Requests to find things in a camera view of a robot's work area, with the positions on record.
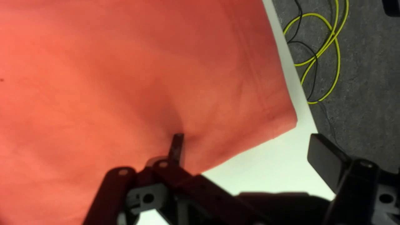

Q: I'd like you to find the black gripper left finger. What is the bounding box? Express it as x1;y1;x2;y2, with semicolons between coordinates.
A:
83;133;268;225

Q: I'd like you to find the thin black floor cable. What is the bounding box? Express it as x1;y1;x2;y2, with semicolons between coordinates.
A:
286;0;335;139

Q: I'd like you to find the yellow green cable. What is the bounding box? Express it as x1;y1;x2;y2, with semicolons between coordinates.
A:
283;0;353;105

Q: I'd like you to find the coral red printed shirt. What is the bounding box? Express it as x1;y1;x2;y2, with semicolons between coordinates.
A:
0;0;300;225

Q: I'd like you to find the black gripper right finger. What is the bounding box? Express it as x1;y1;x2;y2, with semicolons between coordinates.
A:
308;133;400;225

